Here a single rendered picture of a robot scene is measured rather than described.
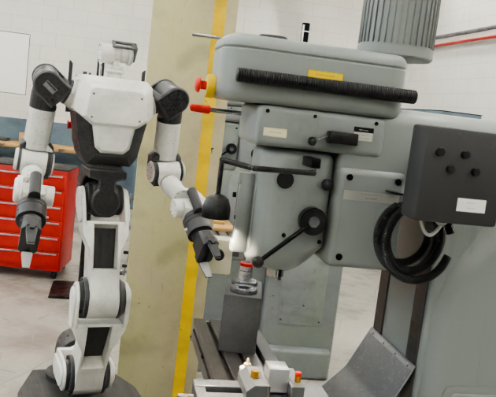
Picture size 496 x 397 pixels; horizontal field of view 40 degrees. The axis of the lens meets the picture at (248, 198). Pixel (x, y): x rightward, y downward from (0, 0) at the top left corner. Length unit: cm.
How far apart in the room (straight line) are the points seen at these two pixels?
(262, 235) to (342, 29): 974
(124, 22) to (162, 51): 733
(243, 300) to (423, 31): 98
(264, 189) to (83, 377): 117
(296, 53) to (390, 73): 25
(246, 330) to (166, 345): 153
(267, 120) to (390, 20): 41
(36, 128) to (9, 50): 847
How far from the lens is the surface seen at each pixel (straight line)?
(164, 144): 253
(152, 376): 377
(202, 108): 185
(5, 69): 1088
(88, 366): 257
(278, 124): 168
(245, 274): 231
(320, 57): 170
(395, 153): 179
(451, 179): 156
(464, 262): 184
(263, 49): 166
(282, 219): 173
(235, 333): 222
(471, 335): 190
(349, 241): 176
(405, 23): 181
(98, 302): 239
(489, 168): 160
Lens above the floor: 171
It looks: 7 degrees down
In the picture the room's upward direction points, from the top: 7 degrees clockwise
